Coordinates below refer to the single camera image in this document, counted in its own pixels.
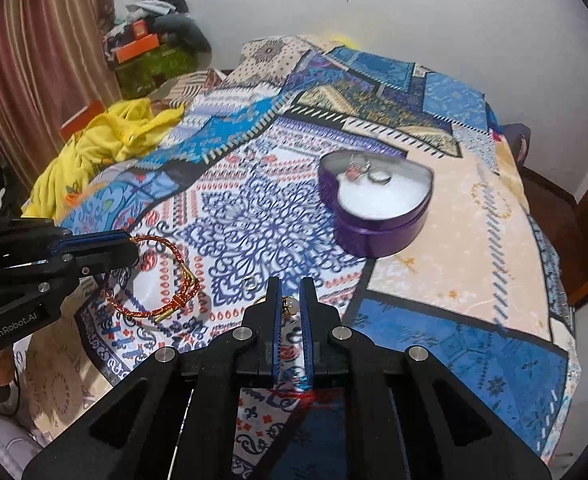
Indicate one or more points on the striped brown curtain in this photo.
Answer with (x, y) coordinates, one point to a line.
(38, 45)

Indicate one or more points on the printed patchwork blanket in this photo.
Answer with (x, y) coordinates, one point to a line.
(424, 285)

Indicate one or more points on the pile of dark clothes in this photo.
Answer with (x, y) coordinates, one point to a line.
(171, 15)

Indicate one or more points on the dark purple cloth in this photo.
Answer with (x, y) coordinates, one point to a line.
(516, 141)

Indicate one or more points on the orange box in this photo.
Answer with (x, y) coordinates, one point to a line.
(136, 45)

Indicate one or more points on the silver hoop earring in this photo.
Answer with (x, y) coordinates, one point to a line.
(360, 162)

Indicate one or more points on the gold pearl earring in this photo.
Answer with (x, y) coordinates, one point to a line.
(288, 305)

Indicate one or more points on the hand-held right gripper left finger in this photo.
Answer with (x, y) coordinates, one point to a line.
(276, 332)

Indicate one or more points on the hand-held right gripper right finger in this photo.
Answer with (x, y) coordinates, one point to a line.
(306, 332)

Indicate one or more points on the red flat box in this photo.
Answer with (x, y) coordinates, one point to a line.
(81, 116)

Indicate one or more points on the green bag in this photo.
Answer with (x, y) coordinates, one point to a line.
(153, 67)

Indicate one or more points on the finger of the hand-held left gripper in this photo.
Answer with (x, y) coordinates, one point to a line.
(96, 240)
(106, 264)

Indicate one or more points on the purple heart-shaped tin box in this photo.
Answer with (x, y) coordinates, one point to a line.
(379, 205)

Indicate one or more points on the pink stone earring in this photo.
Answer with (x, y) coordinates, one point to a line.
(352, 174)

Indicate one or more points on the yellow cloth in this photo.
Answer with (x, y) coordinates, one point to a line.
(98, 145)

